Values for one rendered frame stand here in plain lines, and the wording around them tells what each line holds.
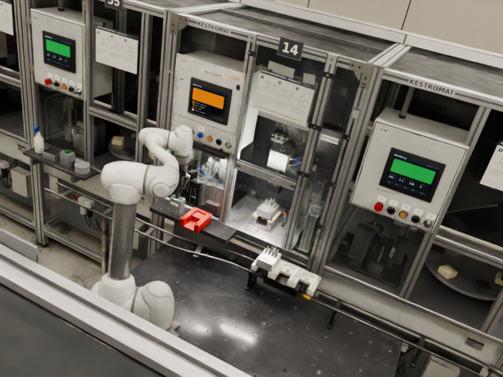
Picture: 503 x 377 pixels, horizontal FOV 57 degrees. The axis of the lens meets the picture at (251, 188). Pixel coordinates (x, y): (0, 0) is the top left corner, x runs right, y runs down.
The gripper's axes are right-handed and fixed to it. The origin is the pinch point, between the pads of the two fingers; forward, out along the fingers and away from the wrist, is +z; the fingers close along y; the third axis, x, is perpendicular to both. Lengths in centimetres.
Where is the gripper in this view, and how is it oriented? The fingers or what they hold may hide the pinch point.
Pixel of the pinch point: (178, 192)
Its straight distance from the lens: 275.5
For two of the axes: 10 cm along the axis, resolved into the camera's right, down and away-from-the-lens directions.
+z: -1.6, 8.6, 4.8
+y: -8.9, -3.4, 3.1
